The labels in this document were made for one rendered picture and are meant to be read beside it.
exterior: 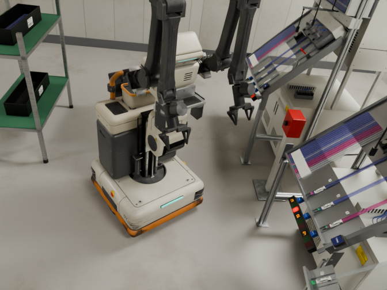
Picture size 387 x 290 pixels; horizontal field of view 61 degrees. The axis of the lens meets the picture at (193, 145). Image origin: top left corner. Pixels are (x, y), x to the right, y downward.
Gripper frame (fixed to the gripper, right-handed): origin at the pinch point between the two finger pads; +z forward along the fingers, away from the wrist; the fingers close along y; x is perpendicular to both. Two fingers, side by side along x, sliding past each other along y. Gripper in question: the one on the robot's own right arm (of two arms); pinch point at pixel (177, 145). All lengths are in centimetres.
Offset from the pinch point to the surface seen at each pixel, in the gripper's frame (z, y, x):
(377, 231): 51, 60, -57
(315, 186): 41, 67, -19
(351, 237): 53, 51, -50
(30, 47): -67, -34, 127
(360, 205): 59, 90, -29
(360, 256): 80, 75, -37
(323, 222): 52, 53, -34
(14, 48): -69, -44, 128
